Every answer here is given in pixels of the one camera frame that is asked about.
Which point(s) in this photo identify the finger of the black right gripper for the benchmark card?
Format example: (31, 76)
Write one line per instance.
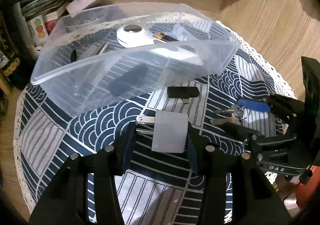
(285, 108)

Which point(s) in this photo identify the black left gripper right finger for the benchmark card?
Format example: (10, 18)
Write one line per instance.
(192, 147)

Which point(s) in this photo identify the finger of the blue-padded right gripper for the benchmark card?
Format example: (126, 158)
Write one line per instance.
(239, 132)

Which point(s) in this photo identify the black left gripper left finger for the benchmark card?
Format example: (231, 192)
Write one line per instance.
(129, 141)

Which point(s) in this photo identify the black gold lighter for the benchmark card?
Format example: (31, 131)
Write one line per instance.
(164, 37)

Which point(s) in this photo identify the black usb stick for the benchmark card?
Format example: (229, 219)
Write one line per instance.
(184, 93)

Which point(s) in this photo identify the blue white patterned cloth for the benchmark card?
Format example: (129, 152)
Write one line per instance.
(158, 188)

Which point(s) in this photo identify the clear plastic storage bin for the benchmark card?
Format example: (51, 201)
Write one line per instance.
(83, 67)

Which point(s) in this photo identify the white bottle opener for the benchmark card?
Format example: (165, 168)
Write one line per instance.
(134, 36)

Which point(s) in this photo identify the dark wine bottle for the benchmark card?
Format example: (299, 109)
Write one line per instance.
(11, 63)

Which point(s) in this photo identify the small white cardboard box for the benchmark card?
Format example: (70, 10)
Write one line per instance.
(76, 6)

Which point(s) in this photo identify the stack of papers and books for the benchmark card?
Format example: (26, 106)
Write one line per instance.
(37, 18)

